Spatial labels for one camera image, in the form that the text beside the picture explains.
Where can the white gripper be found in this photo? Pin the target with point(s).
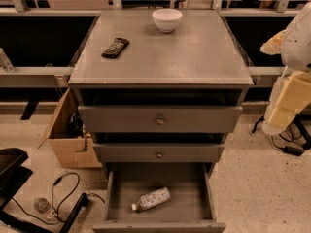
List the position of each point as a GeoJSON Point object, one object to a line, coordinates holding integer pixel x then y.
{"type": "Point", "coordinates": [297, 46]}

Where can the clear plastic water bottle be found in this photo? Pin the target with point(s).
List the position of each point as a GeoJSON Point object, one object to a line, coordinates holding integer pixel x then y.
{"type": "Point", "coordinates": [151, 200]}

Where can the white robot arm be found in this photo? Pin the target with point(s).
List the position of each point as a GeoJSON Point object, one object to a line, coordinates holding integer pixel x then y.
{"type": "Point", "coordinates": [296, 49]}

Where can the grey drawer cabinet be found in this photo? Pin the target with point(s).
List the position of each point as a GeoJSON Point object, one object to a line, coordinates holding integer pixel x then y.
{"type": "Point", "coordinates": [196, 65]}

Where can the middle grey drawer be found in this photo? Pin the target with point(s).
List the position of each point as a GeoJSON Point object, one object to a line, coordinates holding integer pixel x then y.
{"type": "Point", "coordinates": [159, 152]}

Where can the bottom grey open drawer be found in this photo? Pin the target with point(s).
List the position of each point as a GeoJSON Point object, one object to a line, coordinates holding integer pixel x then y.
{"type": "Point", "coordinates": [189, 210]}

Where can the top grey drawer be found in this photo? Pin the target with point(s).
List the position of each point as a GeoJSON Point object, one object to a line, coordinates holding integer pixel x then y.
{"type": "Point", "coordinates": [160, 119]}

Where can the black power adapter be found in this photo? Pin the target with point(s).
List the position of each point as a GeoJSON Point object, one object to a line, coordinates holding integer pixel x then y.
{"type": "Point", "coordinates": [293, 151]}

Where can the white ceramic bowl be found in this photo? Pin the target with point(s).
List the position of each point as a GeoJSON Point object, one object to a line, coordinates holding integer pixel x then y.
{"type": "Point", "coordinates": [167, 19]}

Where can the black remote control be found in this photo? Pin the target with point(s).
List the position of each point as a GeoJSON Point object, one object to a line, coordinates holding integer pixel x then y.
{"type": "Point", "coordinates": [115, 49]}

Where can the brown cardboard box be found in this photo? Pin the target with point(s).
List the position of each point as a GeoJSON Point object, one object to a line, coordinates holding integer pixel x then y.
{"type": "Point", "coordinates": [71, 151]}

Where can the clear plastic cup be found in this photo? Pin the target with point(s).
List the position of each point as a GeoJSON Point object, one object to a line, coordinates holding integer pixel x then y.
{"type": "Point", "coordinates": [41, 205]}

